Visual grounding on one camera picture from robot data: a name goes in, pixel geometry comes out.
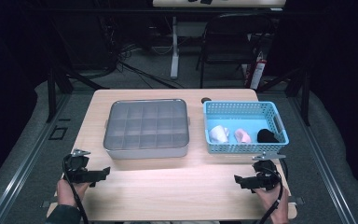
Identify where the blue perforated plastic basket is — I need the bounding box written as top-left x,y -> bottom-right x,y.
202,100 -> 291,155

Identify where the black folding chair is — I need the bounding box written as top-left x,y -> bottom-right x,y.
195,12 -> 275,90

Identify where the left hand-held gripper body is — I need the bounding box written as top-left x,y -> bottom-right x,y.
62,148 -> 91,185

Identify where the black sock pair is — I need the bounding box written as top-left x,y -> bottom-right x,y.
256,128 -> 280,144

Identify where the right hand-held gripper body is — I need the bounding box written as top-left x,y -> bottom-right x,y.
251,151 -> 287,191

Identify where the transparent box lid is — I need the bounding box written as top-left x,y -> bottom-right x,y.
103,98 -> 190,151

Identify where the person's right hand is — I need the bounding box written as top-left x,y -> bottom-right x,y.
252,185 -> 290,224

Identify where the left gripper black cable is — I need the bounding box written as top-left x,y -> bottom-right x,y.
62,154 -> 90,224

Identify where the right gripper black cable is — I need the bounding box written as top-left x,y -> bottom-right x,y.
254,166 -> 286,224

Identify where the grey metal table bracket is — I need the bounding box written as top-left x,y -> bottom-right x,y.
287,196 -> 306,206
40,200 -> 59,209

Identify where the pink sock pair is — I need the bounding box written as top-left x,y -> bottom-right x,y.
233,128 -> 252,145

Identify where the white desk leg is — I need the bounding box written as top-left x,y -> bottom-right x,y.
170,16 -> 181,80

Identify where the grey metal floor rail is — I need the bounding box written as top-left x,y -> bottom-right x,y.
0,92 -> 73,224
287,96 -> 358,224

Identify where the red and white canister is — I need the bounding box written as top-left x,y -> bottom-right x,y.
244,50 -> 268,91

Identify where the white compartment storage box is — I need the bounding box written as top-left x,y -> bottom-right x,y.
103,98 -> 191,161

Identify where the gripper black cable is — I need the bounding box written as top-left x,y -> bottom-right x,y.
62,154 -> 90,224
254,166 -> 286,224

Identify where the black metal frame stand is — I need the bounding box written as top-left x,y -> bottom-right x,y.
45,66 -> 110,123
255,64 -> 312,127

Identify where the person's left hand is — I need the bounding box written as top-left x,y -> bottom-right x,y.
56,178 -> 91,207

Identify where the white sock pair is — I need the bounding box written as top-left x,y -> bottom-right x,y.
208,125 -> 230,145

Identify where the bundle of floor cables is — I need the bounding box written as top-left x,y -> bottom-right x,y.
99,15 -> 186,90

